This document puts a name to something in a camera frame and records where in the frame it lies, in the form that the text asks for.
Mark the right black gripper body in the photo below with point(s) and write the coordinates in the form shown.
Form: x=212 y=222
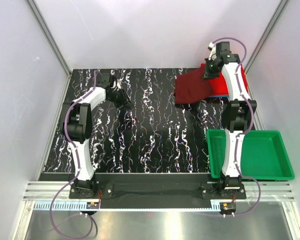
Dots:
x=210 y=71

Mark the connector box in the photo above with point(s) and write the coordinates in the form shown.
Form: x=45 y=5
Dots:
x=92 y=205
x=227 y=206

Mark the aluminium front rail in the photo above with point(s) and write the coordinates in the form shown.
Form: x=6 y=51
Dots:
x=269 y=212

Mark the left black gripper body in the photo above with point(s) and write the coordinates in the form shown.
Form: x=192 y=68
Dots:
x=119 y=99

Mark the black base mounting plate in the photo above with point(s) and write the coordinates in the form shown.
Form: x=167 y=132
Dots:
x=156 y=191

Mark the folded blue t-shirt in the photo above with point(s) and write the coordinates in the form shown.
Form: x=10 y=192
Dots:
x=219 y=96

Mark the right connector box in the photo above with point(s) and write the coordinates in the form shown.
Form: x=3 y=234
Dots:
x=227 y=206

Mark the left connector box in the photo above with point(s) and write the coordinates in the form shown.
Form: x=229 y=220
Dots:
x=92 y=205

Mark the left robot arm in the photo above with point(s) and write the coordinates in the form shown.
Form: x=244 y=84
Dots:
x=76 y=124

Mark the left aluminium frame post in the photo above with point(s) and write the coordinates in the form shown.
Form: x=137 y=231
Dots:
x=48 y=35

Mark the dark red t-shirt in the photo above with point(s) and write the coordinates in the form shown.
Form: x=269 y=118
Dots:
x=191 y=88

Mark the folded bright red t-shirt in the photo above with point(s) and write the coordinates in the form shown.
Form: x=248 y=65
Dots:
x=219 y=85

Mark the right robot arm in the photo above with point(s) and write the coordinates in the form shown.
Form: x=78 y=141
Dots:
x=238 y=117

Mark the aluminium frame post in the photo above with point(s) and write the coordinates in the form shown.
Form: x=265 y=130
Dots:
x=48 y=35
x=278 y=12

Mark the right aluminium frame post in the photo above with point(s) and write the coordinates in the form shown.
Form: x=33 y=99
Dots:
x=278 y=12

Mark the green plastic tray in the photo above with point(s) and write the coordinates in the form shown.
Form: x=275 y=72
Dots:
x=263 y=157

